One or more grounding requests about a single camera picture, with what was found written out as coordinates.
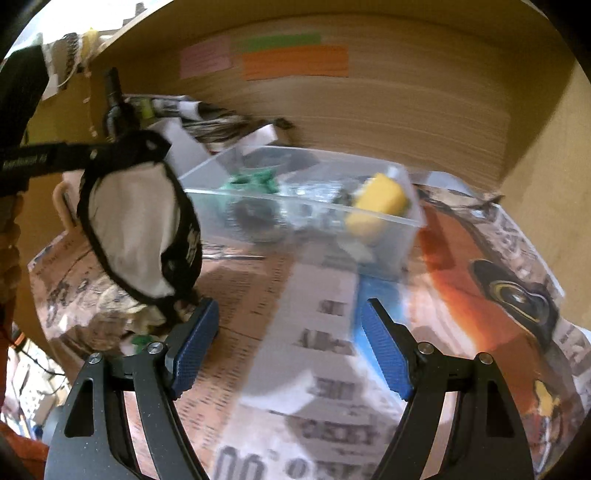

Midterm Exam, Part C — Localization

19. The small white card box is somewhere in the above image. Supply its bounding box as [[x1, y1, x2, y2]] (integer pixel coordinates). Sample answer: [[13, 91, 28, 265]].
[[238, 124, 281, 147]]

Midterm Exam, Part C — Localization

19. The black white sleep mask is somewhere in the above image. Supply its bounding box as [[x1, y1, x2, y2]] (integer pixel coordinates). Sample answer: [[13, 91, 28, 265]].
[[77, 130, 202, 323]]

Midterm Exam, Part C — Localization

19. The left hand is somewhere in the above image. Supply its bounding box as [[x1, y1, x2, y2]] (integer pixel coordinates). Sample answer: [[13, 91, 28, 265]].
[[1, 194, 24, 327]]

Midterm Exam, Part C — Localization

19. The green striped sock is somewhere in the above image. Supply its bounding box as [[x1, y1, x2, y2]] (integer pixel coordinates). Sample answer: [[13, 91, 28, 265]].
[[221, 168, 280, 194]]

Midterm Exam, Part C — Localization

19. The pink sticky note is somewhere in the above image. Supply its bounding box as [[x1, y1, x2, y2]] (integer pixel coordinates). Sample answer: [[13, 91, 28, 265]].
[[179, 36, 232, 79]]

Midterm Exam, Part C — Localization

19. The orange sticky note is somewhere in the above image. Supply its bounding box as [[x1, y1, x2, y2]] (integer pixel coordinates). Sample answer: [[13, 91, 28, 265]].
[[242, 45, 349, 81]]

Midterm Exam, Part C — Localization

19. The yellow green sponge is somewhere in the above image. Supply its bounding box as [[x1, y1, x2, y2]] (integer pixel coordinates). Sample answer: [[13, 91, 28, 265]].
[[346, 173, 409, 243]]

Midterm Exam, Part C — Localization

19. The green sticky note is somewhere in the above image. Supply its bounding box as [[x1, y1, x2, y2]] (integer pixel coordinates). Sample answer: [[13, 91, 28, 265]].
[[235, 32, 322, 53]]

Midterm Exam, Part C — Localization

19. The orange bird poster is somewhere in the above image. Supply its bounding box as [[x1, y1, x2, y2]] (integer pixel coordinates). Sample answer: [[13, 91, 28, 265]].
[[213, 188, 590, 479]]

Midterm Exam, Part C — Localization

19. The white plastic container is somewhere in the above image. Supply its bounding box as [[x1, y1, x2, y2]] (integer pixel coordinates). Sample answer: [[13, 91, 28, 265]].
[[149, 118, 211, 177]]

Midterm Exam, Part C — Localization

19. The grey knitted cloth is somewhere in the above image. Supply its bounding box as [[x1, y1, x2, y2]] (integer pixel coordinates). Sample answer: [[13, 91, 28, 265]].
[[277, 181, 353, 217]]

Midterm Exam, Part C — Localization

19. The clear plastic storage box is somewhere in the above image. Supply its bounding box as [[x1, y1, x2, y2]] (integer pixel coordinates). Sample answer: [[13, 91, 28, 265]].
[[179, 146, 426, 279]]

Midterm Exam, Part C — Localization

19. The rolled newspaper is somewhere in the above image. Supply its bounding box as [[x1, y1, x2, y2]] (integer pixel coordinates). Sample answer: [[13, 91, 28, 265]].
[[124, 94, 250, 141]]

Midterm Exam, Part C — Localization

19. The dark glass bottle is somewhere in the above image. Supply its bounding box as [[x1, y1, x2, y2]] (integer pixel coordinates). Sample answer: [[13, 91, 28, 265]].
[[103, 67, 140, 142]]

